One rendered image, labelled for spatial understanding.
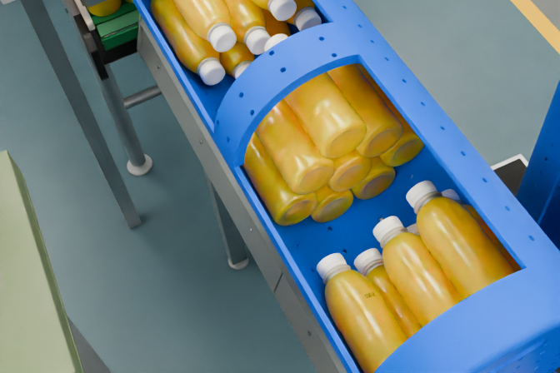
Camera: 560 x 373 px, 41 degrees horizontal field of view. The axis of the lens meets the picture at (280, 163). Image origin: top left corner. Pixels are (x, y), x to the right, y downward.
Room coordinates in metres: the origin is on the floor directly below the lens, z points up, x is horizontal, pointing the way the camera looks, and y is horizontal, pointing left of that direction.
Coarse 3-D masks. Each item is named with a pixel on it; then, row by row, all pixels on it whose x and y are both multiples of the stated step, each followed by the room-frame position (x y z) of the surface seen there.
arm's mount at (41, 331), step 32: (0, 160) 0.65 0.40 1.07; (0, 192) 0.60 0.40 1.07; (0, 224) 0.55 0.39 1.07; (32, 224) 0.55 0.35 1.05; (0, 256) 0.50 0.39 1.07; (32, 256) 0.49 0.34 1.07; (0, 288) 0.45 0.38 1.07; (32, 288) 0.44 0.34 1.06; (0, 320) 0.41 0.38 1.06; (32, 320) 0.40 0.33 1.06; (64, 320) 0.41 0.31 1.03; (0, 352) 0.36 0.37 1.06; (32, 352) 0.36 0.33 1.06; (64, 352) 0.35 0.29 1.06
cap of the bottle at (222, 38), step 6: (216, 30) 0.81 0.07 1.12; (222, 30) 0.81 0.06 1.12; (228, 30) 0.81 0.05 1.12; (210, 36) 0.81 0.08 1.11; (216, 36) 0.80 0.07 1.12; (222, 36) 0.80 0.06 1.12; (228, 36) 0.80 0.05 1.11; (234, 36) 0.81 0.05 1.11; (216, 42) 0.80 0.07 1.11; (222, 42) 0.80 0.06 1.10; (228, 42) 0.80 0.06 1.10; (234, 42) 0.81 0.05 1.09; (216, 48) 0.80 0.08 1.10; (222, 48) 0.80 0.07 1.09; (228, 48) 0.80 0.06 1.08
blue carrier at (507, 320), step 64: (320, 0) 0.74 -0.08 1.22; (256, 64) 0.65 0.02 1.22; (320, 64) 0.62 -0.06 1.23; (384, 64) 0.62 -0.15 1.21; (256, 128) 0.58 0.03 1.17; (448, 128) 0.53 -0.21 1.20; (256, 192) 0.57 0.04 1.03; (384, 192) 0.58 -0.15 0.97; (320, 256) 0.48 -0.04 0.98; (512, 256) 0.34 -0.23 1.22; (320, 320) 0.34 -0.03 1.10; (448, 320) 0.27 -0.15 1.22; (512, 320) 0.26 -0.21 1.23
